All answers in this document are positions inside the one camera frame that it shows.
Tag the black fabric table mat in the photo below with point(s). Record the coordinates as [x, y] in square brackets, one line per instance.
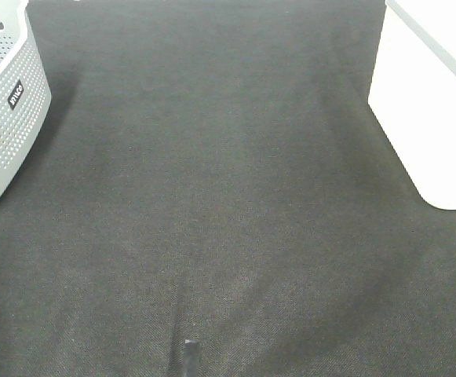
[210, 170]

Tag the black tape strip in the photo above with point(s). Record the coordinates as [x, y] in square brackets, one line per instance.
[191, 358]

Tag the white plastic basket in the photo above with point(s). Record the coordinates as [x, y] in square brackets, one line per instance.
[413, 94]

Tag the grey perforated laundry basket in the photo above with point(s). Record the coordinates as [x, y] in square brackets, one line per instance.
[25, 95]

